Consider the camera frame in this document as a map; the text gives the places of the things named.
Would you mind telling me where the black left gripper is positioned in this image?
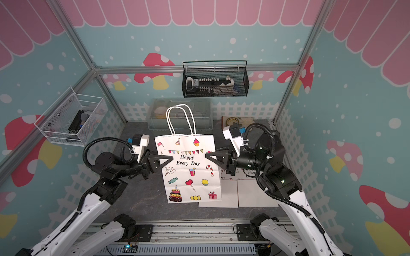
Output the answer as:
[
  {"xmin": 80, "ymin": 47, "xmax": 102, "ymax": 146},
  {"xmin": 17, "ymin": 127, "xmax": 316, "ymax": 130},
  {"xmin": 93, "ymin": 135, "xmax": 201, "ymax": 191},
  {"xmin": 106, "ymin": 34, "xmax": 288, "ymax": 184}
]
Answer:
[{"xmin": 115, "ymin": 149, "xmax": 174, "ymax": 180}]

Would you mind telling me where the white paper gift bag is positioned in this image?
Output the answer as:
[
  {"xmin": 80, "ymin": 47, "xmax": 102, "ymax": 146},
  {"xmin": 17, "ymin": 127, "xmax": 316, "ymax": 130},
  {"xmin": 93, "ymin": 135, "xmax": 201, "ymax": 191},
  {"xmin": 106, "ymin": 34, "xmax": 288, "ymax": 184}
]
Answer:
[{"xmin": 236, "ymin": 169, "xmax": 279, "ymax": 208}]

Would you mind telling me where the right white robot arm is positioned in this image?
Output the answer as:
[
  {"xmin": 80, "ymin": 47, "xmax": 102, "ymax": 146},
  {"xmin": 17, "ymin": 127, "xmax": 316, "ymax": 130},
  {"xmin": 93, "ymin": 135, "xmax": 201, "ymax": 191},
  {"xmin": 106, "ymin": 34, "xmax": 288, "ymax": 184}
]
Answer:
[{"xmin": 206, "ymin": 123, "xmax": 344, "ymax": 256}]

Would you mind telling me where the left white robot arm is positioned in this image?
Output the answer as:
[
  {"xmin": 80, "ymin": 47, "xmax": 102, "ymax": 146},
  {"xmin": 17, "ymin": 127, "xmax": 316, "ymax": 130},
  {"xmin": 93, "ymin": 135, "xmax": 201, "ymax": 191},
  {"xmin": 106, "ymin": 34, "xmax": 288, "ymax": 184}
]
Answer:
[{"xmin": 17, "ymin": 134, "xmax": 173, "ymax": 256}]

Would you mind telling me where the brown packing tape roll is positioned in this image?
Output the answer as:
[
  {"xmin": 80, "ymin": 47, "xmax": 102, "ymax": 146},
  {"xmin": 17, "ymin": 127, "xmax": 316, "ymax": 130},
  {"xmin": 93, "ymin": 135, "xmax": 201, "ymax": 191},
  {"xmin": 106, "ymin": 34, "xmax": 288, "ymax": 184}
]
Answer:
[{"xmin": 224, "ymin": 117, "xmax": 241, "ymax": 127}]

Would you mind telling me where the clear plastic storage box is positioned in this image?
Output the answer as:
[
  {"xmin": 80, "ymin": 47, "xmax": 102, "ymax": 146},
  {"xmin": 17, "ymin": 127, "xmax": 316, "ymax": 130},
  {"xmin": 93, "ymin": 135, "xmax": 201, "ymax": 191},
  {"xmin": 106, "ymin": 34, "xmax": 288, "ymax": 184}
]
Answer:
[{"xmin": 147, "ymin": 98, "xmax": 213, "ymax": 134}]

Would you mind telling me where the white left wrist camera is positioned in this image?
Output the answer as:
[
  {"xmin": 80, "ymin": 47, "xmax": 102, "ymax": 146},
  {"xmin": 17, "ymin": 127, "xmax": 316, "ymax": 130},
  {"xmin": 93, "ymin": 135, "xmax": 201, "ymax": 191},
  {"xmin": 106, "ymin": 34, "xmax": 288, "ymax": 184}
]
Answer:
[{"xmin": 128, "ymin": 134, "xmax": 150, "ymax": 162}]

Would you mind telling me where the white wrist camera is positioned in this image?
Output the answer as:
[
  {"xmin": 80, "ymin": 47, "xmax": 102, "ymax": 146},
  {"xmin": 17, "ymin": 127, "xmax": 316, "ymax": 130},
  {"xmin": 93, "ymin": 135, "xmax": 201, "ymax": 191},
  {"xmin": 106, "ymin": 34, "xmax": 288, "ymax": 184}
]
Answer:
[
  {"xmin": 223, "ymin": 123, "xmax": 244, "ymax": 156},
  {"xmin": 128, "ymin": 134, "xmax": 150, "ymax": 162}
]

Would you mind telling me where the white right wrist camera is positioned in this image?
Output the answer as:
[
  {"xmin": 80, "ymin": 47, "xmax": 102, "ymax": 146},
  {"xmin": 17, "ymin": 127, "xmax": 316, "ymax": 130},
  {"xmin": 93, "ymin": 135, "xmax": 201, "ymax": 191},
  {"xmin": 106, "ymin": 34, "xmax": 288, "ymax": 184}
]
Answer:
[{"xmin": 223, "ymin": 123, "xmax": 244, "ymax": 156}]

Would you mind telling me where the black wire mesh wall basket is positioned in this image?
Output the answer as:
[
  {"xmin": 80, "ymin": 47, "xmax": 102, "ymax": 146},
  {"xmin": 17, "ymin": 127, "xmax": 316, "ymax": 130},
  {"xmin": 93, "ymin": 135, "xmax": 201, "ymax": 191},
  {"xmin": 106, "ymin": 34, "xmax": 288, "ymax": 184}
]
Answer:
[{"xmin": 182, "ymin": 60, "xmax": 249, "ymax": 98}]

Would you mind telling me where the metal base rail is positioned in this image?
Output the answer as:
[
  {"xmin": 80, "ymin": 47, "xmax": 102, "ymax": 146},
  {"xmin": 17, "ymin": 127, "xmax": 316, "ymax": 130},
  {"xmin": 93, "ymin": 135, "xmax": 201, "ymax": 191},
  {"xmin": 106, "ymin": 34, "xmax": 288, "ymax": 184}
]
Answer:
[{"xmin": 95, "ymin": 218, "xmax": 309, "ymax": 256}]

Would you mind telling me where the white wire wall basket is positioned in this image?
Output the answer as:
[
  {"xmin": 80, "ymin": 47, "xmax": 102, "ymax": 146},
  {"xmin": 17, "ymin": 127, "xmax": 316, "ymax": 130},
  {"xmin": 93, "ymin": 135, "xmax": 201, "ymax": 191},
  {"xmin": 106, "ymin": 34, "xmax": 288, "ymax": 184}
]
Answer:
[{"xmin": 34, "ymin": 87, "xmax": 108, "ymax": 147}]

